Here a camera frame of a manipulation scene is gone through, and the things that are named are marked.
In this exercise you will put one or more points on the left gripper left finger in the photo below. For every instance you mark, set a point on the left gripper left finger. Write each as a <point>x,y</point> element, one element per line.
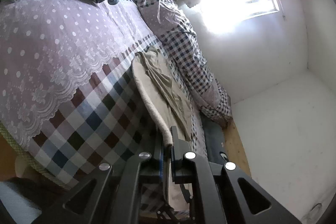
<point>110,194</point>

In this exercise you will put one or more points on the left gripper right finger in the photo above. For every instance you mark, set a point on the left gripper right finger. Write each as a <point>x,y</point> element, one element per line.
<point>222,193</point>

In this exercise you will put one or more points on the beige long-sleeve garment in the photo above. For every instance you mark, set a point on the beige long-sleeve garment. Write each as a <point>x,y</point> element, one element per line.
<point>162,95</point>

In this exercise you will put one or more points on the blue-grey cartoon pillow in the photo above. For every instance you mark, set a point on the blue-grey cartoon pillow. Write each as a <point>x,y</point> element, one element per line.
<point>214,138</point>

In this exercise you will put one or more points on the checkered bed sheet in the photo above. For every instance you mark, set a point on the checkered bed sheet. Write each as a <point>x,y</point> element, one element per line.
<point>68,97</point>

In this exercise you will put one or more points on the checkered rolled duvet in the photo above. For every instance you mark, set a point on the checkered rolled duvet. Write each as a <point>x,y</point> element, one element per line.
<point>179,40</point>

